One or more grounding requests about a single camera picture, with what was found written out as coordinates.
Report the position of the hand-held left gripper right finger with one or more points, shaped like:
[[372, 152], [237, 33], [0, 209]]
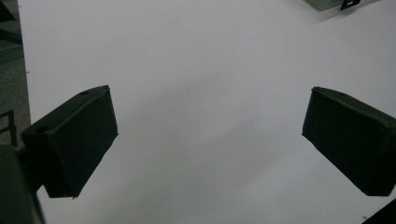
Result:
[[351, 137]]

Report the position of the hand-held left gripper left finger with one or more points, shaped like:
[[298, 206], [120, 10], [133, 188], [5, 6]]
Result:
[[74, 143]]

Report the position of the dark metal stand base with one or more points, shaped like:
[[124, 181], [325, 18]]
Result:
[[9, 28]]

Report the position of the grey-green metal box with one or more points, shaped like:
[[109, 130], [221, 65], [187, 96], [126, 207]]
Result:
[[325, 3]]

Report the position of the black metal frame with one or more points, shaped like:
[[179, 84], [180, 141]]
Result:
[[13, 127]]

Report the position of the black metal bracket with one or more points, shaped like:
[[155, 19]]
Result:
[[350, 3]]

